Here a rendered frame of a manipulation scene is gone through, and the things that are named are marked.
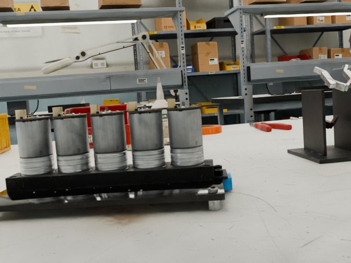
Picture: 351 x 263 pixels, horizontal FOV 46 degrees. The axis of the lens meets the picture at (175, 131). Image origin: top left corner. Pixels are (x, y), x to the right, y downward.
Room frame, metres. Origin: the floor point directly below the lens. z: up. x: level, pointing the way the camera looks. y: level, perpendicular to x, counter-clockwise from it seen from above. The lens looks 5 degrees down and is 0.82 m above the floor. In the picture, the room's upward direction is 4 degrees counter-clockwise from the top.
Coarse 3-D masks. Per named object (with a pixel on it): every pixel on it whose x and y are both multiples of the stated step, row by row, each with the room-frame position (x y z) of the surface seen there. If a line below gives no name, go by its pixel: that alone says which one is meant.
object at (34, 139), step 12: (36, 120) 0.30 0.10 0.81; (48, 120) 0.31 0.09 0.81; (24, 132) 0.30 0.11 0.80; (36, 132) 0.30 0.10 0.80; (48, 132) 0.30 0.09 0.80; (24, 144) 0.30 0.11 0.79; (36, 144) 0.30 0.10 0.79; (48, 144) 0.30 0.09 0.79; (24, 156) 0.30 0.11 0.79; (36, 156) 0.30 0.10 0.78; (48, 156) 0.30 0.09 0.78; (24, 168) 0.30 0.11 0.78; (36, 168) 0.30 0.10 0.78; (48, 168) 0.30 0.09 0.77
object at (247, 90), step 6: (234, 12) 2.89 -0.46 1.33; (234, 18) 2.90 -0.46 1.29; (234, 24) 2.90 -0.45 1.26; (246, 90) 2.80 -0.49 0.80; (246, 96) 2.80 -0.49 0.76; (252, 96) 2.81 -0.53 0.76; (246, 102) 2.80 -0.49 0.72; (252, 102) 2.81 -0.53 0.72; (246, 108) 2.80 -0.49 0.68; (252, 108) 2.81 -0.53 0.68; (246, 114) 2.80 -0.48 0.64; (252, 114) 2.81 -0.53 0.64; (246, 120) 2.80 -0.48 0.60
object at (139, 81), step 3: (18, 12) 2.51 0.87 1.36; (21, 12) 2.52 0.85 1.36; (24, 12) 2.52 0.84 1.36; (18, 15) 2.51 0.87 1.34; (183, 45) 2.73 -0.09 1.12; (183, 48) 2.73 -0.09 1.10; (183, 51) 2.73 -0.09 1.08; (138, 81) 2.63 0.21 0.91; (141, 81) 2.63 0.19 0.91; (144, 81) 2.64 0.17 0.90; (24, 87) 2.49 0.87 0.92; (27, 87) 2.49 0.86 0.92; (30, 87) 2.49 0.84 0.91; (33, 87) 2.50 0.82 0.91
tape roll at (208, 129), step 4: (204, 128) 0.68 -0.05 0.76; (208, 128) 0.68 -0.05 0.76; (212, 128) 0.68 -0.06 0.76; (216, 128) 0.69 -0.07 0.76; (220, 128) 0.70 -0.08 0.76; (204, 132) 0.68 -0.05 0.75; (208, 132) 0.68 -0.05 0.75; (212, 132) 0.68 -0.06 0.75; (216, 132) 0.69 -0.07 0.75; (220, 132) 0.70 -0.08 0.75
